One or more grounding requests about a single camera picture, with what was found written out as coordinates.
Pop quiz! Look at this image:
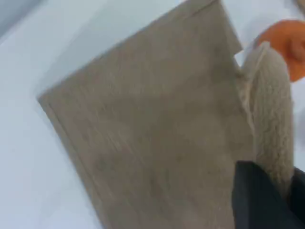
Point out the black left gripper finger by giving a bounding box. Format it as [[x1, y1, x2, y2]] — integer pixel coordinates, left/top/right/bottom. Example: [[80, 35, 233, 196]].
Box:
[[232, 161, 299, 229], [287, 167, 305, 229]]

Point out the brown jute tote bag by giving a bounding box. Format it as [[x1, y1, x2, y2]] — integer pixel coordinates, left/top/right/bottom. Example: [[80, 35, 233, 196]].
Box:
[[37, 0, 296, 229]]

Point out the orange toy fruit with stem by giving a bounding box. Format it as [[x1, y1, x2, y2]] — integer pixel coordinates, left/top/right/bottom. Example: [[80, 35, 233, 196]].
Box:
[[256, 19, 305, 83]]

